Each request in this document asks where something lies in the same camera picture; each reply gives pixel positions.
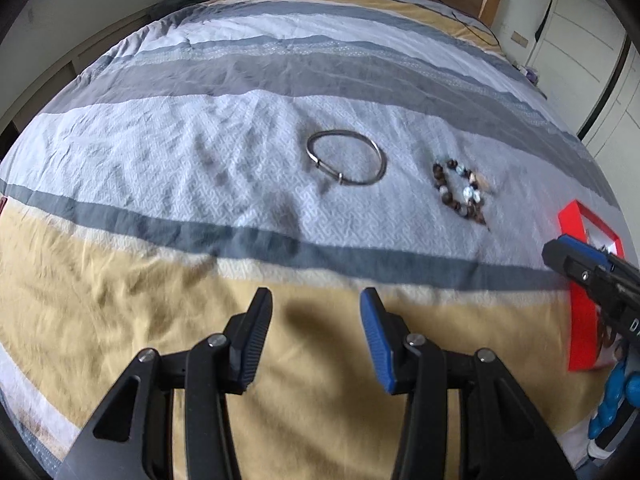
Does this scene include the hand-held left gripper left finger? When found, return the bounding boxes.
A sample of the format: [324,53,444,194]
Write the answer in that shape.
[52,286,274,480]

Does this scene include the smooth silver bangle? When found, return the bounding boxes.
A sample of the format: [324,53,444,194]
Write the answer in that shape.
[306,130,387,186]

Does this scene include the person's right hand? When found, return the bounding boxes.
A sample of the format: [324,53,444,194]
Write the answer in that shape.
[587,357,640,442]

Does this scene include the wooden beaded bracelet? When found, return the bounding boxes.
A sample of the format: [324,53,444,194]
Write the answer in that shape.
[432,159,496,233]

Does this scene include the striped bed blanket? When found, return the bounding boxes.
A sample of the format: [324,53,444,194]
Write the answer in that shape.
[0,0,626,480]

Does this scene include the black cable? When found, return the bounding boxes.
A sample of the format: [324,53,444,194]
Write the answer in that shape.
[450,9,501,44]

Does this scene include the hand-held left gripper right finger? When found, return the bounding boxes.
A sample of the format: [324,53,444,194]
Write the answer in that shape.
[360,287,581,480]

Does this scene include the white wardrobe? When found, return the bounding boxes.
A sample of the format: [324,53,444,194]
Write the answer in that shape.
[525,0,640,211]

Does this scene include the red jewelry box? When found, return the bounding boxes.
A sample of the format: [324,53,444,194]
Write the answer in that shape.
[557,200,626,373]

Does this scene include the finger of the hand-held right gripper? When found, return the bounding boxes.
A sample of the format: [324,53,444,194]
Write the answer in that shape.
[542,238,609,291]
[557,233,614,269]

